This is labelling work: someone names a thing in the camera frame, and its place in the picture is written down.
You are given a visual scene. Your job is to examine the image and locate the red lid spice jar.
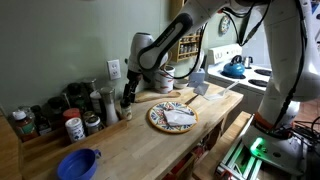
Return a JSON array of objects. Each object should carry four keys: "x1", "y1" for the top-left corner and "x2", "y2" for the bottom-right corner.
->
[{"x1": 63, "y1": 108, "x2": 81, "y2": 121}]

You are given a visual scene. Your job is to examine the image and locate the white plastic spatula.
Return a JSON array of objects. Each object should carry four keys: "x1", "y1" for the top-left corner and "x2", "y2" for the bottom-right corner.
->
[{"x1": 204, "y1": 81, "x2": 239, "y2": 101}]

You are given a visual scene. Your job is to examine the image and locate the dark lid glass jar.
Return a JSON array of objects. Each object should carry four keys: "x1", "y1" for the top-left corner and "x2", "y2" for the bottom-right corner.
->
[{"x1": 85, "y1": 116, "x2": 103, "y2": 135}]

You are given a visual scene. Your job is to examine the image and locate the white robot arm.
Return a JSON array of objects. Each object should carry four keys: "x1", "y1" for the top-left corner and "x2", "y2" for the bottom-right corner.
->
[{"x1": 123, "y1": 0, "x2": 320, "y2": 176}]

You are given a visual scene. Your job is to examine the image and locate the colourful patterned ceramic plate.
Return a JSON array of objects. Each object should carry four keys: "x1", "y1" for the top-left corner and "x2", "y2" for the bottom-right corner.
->
[{"x1": 147, "y1": 101, "x2": 199, "y2": 134}]

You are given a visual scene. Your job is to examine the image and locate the blue tea kettle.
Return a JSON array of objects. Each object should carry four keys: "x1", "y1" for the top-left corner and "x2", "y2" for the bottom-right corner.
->
[{"x1": 223, "y1": 55, "x2": 245, "y2": 76}]

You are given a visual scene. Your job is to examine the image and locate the blue plastic funnel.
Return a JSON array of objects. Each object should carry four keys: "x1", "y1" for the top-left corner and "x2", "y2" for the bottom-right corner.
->
[{"x1": 57, "y1": 149, "x2": 101, "y2": 180}]

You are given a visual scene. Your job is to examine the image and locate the white folded napkin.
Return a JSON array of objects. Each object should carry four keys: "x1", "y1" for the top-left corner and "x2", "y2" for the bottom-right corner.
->
[{"x1": 164, "y1": 110, "x2": 196, "y2": 126}]

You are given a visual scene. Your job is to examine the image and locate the small glass spice jar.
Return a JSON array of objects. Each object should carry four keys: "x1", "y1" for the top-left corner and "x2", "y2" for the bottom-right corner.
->
[{"x1": 120, "y1": 99, "x2": 132, "y2": 120}]

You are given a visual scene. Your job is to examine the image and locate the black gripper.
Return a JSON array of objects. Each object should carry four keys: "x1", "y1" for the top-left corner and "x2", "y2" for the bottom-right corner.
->
[{"x1": 122, "y1": 70, "x2": 142, "y2": 103}]

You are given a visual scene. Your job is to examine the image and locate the white red utensil crock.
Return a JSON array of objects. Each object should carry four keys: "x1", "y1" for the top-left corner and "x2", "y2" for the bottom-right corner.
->
[{"x1": 154, "y1": 66, "x2": 175, "y2": 94}]

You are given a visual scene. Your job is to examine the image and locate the red hot sauce bottle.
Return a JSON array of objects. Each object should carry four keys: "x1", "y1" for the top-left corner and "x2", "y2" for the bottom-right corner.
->
[{"x1": 12, "y1": 111, "x2": 38, "y2": 142}]

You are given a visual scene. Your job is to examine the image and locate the white patterned spice jar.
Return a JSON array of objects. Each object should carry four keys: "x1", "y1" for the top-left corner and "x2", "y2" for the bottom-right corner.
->
[{"x1": 65, "y1": 118, "x2": 86, "y2": 143}]

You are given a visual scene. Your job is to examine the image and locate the white wall outlet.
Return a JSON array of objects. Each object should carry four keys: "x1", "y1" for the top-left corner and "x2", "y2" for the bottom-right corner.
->
[{"x1": 107, "y1": 59, "x2": 121, "y2": 80}]

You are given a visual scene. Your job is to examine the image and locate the lower wooden spice rack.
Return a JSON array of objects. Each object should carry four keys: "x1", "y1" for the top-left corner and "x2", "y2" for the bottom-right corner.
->
[{"x1": 170, "y1": 34, "x2": 200, "y2": 62}]

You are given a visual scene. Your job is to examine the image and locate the white stove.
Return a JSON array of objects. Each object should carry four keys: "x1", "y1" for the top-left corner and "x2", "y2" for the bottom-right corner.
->
[{"x1": 206, "y1": 43, "x2": 320, "y2": 114}]

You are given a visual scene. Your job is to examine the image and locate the tall salt grinder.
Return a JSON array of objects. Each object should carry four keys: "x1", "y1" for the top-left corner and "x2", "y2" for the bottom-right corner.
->
[{"x1": 98, "y1": 87, "x2": 119, "y2": 126}]

